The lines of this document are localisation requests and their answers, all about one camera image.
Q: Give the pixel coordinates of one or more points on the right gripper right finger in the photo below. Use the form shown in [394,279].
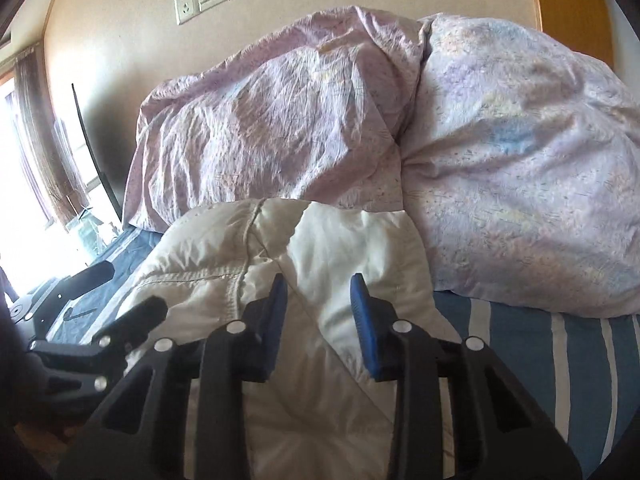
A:
[498,429]

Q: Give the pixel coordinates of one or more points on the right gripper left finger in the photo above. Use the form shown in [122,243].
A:
[139,430]

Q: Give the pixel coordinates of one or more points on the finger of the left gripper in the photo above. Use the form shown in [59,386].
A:
[84,371]
[35,313]

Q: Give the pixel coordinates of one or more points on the cream puffer down jacket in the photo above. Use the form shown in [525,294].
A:
[320,415]

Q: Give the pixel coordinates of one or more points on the cluttered bedside table items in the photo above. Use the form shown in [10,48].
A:
[92,234]

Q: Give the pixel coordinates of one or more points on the blue white striped bedsheet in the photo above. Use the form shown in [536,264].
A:
[583,372]

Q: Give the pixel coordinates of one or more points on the brown window curtain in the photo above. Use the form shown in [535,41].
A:
[46,138]

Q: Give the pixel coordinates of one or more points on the pink floral duvet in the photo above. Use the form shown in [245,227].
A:
[516,158]

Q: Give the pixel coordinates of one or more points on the wooden door frame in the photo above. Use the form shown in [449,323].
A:
[582,25]

